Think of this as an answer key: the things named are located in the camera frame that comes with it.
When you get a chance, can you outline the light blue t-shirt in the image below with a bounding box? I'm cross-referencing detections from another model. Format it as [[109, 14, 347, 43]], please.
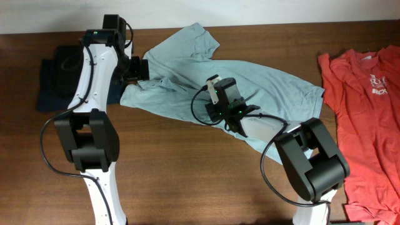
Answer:
[[119, 22, 325, 164]]

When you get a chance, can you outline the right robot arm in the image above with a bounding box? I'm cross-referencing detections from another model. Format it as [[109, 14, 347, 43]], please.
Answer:
[[202, 75, 350, 224]]

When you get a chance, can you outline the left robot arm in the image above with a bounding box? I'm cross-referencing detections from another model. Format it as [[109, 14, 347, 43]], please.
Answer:
[[53, 14, 149, 225]]

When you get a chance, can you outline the folded dark navy garment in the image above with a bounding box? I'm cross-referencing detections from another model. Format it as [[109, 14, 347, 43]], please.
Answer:
[[36, 44, 125, 113]]

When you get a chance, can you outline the red t-shirt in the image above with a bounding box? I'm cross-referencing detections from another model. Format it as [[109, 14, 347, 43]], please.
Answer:
[[318, 46, 399, 224]]

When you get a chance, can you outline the right black camera cable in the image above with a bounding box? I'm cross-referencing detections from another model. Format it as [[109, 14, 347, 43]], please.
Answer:
[[190, 84, 332, 225]]

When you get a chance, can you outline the black camera cable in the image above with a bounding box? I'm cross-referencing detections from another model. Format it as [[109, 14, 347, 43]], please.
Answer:
[[190, 84, 332, 225], [39, 18, 135, 225]]

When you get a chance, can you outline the left black camera cable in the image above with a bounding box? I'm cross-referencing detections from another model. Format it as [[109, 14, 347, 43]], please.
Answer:
[[39, 18, 135, 225]]

